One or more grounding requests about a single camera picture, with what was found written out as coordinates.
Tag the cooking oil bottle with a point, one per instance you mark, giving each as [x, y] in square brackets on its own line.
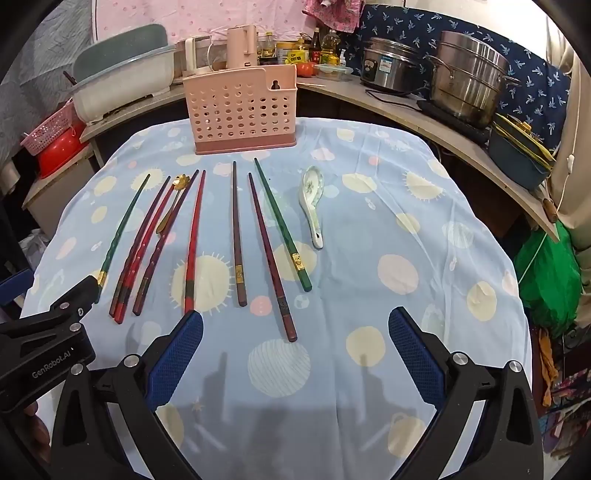
[329, 48]

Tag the dark soy sauce bottle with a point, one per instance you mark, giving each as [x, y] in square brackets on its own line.
[315, 50]

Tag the teal white dish rack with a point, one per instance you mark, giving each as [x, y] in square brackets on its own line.
[120, 70]

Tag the black induction cooktop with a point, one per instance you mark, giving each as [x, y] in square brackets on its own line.
[478, 136]

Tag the blue patterned table cloth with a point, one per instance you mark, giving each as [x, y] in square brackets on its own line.
[338, 403]

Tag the dark maroon chopstick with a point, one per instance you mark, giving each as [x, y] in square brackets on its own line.
[149, 272]

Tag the dark red long chopstick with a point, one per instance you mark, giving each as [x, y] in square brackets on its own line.
[281, 299]

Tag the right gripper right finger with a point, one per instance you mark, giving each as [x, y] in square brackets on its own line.
[507, 442]

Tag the pink electric kettle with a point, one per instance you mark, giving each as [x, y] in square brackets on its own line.
[241, 47]

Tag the large steel steamer pot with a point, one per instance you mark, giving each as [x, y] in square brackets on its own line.
[469, 78]

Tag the navy patterned wall cloth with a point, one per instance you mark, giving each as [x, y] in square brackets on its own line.
[541, 97]

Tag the pink floral apron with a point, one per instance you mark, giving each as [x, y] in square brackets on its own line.
[340, 15]

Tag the clear food container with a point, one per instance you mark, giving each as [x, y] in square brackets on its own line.
[337, 73]

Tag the stacked yellow green bowls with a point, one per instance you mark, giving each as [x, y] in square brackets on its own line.
[517, 152]

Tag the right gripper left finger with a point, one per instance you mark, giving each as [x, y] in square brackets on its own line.
[85, 443]

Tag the white ceramic soup spoon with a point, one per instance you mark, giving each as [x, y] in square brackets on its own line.
[310, 193]

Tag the pink dotted curtain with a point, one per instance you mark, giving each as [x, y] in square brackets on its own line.
[184, 18]

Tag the pink perforated utensil basket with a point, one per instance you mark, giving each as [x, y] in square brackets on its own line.
[242, 109]

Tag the bright red chopstick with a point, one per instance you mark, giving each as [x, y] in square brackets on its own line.
[189, 278]

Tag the red tomato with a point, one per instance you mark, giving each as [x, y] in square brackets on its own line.
[305, 69]

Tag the green chopstick gold band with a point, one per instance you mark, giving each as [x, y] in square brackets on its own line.
[288, 241]

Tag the brown chopstick gold band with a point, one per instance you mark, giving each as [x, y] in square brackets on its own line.
[237, 241]

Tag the pink plastic basket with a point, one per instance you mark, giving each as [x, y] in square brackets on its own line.
[49, 130]

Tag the green plastic bag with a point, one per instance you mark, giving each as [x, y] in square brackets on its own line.
[549, 280]

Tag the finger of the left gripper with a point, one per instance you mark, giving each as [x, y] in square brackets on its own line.
[71, 307]

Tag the steel rice cooker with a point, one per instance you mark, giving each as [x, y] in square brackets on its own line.
[391, 66]

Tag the red plastic basin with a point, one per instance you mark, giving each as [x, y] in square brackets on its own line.
[61, 150]

